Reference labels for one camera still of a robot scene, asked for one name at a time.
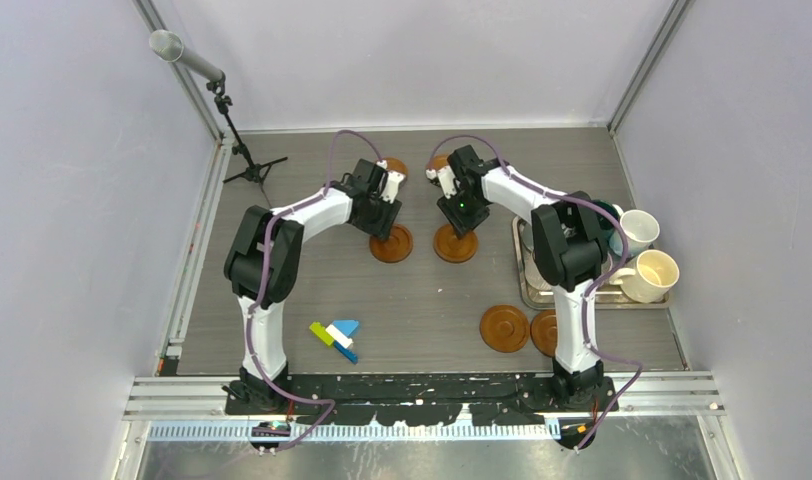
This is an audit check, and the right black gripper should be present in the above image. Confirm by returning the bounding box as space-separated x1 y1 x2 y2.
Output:
439 185 491 238

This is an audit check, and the wooden coaster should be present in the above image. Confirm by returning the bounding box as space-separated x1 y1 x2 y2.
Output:
530 309 558 357
479 304 530 353
369 224 413 263
382 157 409 182
433 224 479 264
426 154 449 171

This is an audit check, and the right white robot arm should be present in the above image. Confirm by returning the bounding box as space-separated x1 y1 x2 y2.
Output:
426 146 616 412

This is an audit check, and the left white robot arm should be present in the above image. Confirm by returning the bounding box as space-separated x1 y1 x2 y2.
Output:
224 159 407 414

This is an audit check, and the ribbed clear glass cup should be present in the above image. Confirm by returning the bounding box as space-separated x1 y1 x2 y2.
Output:
521 223 552 291

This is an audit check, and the metal tray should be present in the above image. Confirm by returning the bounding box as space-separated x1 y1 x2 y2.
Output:
511 217 671 310

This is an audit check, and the black microphone tripod stand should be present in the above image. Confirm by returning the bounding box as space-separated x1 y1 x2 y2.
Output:
206 78 288 187

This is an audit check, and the coloured toy brick stack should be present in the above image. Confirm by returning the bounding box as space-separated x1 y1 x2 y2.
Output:
309 319 360 365

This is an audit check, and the dark teal mug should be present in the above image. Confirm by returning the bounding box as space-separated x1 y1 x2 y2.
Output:
593 200 624 242

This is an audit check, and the white mug blue outside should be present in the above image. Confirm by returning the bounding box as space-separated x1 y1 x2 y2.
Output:
617 209 660 258

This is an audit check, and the cream mug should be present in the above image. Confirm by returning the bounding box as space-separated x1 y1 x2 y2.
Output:
608 249 680 304

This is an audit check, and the grey microphone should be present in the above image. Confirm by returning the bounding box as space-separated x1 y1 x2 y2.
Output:
148 29 225 82

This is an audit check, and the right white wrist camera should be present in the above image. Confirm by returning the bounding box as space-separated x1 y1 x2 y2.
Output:
425 165 458 198

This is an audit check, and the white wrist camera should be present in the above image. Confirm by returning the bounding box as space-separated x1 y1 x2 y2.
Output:
425 165 458 198
377 160 404 203

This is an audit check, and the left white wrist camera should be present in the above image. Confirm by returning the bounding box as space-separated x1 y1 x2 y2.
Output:
377 160 404 203

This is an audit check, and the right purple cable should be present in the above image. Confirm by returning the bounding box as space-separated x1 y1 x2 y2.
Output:
424 135 644 454

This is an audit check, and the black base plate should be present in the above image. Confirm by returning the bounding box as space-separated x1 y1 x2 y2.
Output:
222 373 618 427

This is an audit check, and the aluminium frame rail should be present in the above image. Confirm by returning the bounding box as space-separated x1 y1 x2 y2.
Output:
124 371 725 446

